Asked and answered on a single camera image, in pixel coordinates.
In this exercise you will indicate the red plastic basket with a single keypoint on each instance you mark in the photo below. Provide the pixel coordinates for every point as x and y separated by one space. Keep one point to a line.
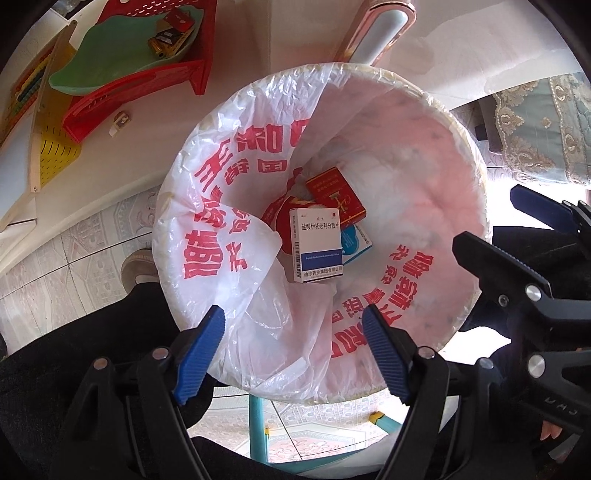
152 78

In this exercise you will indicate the red printed plastic bin liner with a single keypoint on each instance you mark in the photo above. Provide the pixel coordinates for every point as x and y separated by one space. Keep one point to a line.
221 221

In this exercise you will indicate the green leaf-shaped plate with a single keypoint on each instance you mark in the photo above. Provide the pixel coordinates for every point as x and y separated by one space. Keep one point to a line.
106 60

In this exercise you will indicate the red round packet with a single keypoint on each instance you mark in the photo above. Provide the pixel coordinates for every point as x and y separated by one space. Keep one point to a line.
277 219

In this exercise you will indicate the light blue medicine box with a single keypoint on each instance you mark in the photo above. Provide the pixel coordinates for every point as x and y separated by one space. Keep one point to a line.
355 242

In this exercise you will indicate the teal metal stool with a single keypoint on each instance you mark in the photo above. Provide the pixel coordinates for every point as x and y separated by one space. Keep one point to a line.
257 429

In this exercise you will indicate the white round trash bin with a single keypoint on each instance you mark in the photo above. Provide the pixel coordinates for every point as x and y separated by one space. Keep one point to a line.
480 194

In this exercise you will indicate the person's black pants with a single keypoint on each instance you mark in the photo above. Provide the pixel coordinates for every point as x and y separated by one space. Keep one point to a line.
55 350

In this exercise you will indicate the gold cigarette box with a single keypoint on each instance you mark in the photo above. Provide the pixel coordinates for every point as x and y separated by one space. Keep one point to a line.
166 45

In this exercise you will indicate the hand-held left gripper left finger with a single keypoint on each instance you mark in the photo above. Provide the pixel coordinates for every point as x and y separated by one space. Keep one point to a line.
201 357

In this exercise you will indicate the small red box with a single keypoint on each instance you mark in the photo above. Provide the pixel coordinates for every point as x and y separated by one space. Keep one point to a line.
179 19

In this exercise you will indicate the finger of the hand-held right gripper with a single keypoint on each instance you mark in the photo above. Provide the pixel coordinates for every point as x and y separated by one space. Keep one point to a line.
498 267
538 207

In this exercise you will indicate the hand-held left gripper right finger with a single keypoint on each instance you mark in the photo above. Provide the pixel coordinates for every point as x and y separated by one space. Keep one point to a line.
385 355

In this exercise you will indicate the grey shoe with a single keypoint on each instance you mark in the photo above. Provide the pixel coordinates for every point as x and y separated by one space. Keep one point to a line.
138 267

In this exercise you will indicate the person's right hand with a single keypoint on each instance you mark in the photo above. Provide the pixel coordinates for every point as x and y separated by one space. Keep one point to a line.
550 430

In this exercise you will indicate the yellow plastic basket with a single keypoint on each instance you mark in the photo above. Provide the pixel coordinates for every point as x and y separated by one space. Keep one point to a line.
55 143

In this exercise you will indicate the colourful bead toy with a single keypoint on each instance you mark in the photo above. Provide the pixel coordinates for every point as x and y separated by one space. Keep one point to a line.
23 92

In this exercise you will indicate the red cigarette box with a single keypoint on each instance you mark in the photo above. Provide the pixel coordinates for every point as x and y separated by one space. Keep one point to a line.
334 194

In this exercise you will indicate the white medicine box blue stripe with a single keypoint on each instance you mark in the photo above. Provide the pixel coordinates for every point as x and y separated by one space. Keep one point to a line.
316 244

